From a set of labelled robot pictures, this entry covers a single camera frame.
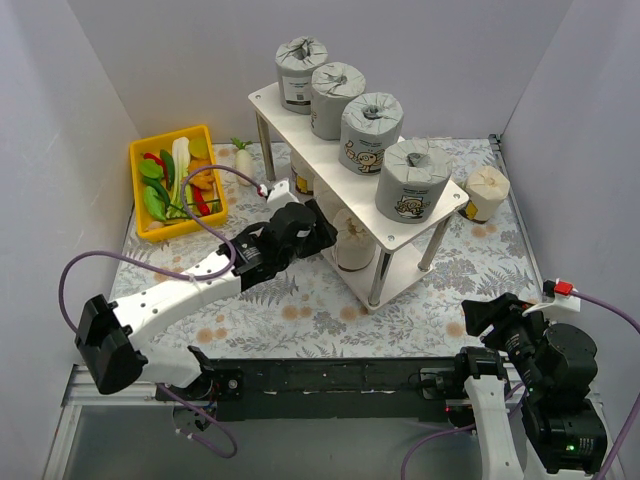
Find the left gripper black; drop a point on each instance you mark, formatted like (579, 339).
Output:
(323, 228)

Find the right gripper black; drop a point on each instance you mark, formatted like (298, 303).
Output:
(495, 323)

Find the beige roll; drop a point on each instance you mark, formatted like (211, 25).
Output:
(487, 188)
(329, 203)
(302, 176)
(355, 247)

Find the grey roll with cartoon label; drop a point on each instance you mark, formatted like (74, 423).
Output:
(333, 86)

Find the grey roll with QR label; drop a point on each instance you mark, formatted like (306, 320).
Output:
(296, 61)

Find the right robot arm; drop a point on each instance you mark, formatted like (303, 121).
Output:
(556, 364)

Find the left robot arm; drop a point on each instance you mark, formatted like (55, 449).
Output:
(115, 338)

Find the white two-tier shelf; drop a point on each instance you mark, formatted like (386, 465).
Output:
(404, 251)

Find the floral table mat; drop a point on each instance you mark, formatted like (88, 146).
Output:
(309, 311)

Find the white radish toy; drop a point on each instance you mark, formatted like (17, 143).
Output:
(243, 161)

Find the orange ginger toy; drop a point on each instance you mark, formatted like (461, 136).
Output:
(203, 180)

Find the yellow green fruit toy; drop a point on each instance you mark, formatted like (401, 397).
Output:
(199, 148)

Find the white bok choy toy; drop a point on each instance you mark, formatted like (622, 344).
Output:
(181, 156)

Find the green leafy vegetable toy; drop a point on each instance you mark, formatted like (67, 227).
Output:
(154, 202)

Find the green pepper toy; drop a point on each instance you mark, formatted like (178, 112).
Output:
(169, 168)

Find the yellow plastic bin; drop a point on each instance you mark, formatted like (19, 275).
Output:
(210, 206)

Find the red chili toy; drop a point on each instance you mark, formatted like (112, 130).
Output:
(157, 160)

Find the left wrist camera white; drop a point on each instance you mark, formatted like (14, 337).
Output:
(277, 196)

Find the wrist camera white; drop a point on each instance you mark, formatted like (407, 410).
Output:
(277, 196)
(560, 295)

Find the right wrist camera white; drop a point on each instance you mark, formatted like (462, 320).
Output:
(560, 295)

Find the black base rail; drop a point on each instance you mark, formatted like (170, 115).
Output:
(325, 388)

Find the aluminium frame rail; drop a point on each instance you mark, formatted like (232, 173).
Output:
(497, 150)

